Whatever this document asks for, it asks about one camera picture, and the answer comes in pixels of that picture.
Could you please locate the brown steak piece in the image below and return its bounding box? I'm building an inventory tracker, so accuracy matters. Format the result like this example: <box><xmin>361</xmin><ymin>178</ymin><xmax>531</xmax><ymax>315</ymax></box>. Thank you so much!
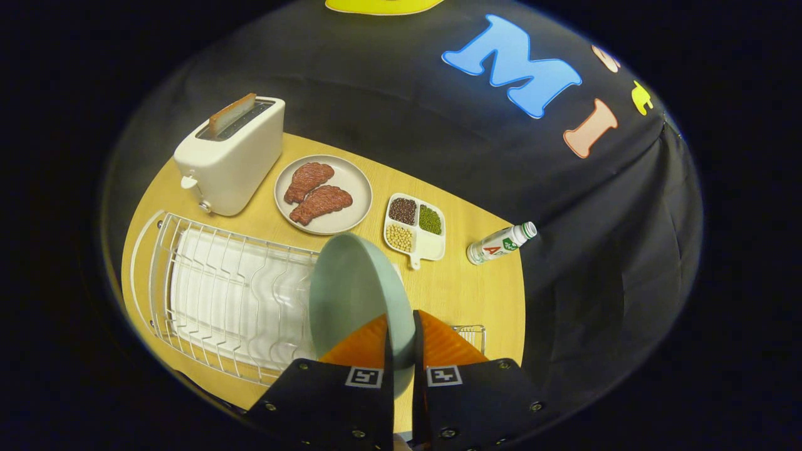
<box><xmin>284</xmin><ymin>162</ymin><xmax>335</xmax><ymax>205</ymax></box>
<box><xmin>289</xmin><ymin>185</ymin><xmax>353</xmax><ymax>226</ymax></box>

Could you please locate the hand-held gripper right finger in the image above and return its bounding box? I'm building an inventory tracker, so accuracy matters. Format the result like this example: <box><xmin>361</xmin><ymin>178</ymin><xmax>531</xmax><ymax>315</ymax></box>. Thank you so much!
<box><xmin>410</xmin><ymin>309</ymin><xmax>549</xmax><ymax>451</ymax></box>

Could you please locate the white toaster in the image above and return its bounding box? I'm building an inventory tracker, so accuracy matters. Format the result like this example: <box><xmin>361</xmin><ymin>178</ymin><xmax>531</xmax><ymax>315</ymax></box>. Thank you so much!
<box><xmin>173</xmin><ymin>96</ymin><xmax>286</xmax><ymax>217</ymax></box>

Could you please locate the beige plate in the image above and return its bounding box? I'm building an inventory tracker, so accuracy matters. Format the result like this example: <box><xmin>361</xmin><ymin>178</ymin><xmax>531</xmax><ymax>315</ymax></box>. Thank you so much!
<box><xmin>274</xmin><ymin>155</ymin><xmax>373</xmax><ymax>236</ymax></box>

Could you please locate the white wire dish rack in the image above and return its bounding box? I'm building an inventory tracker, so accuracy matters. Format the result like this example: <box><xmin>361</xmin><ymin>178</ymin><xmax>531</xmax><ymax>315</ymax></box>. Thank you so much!
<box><xmin>130</xmin><ymin>210</ymin><xmax>402</xmax><ymax>386</ymax></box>

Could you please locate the metal wire basket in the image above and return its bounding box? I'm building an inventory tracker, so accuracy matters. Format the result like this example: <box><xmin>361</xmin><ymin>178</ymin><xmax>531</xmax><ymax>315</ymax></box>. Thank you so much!
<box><xmin>451</xmin><ymin>324</ymin><xmax>487</xmax><ymax>355</ymax></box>

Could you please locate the pale green plate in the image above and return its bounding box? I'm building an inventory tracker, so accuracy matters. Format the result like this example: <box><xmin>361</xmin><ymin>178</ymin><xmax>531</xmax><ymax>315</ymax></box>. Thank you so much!
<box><xmin>308</xmin><ymin>233</ymin><xmax>417</xmax><ymax>398</ymax></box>

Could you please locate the bread slice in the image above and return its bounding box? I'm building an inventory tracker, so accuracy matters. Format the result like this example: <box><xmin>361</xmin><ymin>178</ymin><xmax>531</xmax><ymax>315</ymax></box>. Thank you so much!
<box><xmin>208</xmin><ymin>93</ymin><xmax>258</xmax><ymax>138</ymax></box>

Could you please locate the white drink bottle green cap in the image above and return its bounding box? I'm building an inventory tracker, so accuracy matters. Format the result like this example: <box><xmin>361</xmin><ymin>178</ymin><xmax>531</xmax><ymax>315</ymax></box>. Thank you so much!
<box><xmin>466</xmin><ymin>221</ymin><xmax>538</xmax><ymax>266</ymax></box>

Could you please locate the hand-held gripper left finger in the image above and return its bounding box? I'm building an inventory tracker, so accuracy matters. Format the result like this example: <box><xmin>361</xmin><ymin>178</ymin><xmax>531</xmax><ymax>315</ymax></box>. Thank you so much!
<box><xmin>247</xmin><ymin>313</ymin><xmax>395</xmax><ymax>451</ymax></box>

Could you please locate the white divided tray with beans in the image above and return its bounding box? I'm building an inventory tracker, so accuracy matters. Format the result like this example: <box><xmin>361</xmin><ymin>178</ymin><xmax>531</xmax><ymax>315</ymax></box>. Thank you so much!
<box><xmin>383</xmin><ymin>192</ymin><xmax>447</xmax><ymax>271</ymax></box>

